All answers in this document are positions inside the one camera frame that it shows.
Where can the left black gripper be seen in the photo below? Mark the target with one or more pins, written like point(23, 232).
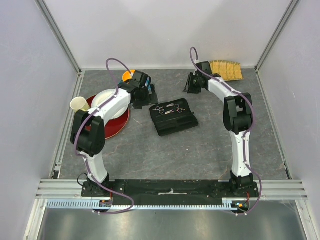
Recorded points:
point(151, 98)

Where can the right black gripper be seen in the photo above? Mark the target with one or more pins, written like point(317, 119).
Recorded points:
point(188, 87)

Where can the silver thinning scissors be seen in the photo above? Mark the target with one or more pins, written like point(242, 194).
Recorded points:
point(163, 110)

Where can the silver scissors with black blades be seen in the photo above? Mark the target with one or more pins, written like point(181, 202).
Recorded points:
point(175, 109)

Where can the black zipper tool case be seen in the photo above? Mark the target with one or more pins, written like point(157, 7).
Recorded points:
point(167, 124)

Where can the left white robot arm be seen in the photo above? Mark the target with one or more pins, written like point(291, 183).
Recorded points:
point(88, 129)

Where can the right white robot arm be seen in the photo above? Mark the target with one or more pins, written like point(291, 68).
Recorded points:
point(237, 120)

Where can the teal dotted plate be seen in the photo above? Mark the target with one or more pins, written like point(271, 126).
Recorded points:
point(142, 82)

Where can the orange bowl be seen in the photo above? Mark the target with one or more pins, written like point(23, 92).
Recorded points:
point(128, 75)

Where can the woven bamboo basket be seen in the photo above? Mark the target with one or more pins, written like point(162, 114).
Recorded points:
point(228, 70)

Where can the red round plate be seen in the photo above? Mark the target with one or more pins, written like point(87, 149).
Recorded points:
point(116, 125)

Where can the white paper plate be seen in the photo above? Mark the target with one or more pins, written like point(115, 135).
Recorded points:
point(99, 98)

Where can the cream yellow mug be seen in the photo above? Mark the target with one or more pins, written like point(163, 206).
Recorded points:
point(79, 103)

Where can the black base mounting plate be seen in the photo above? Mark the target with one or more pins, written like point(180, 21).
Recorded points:
point(179, 192)

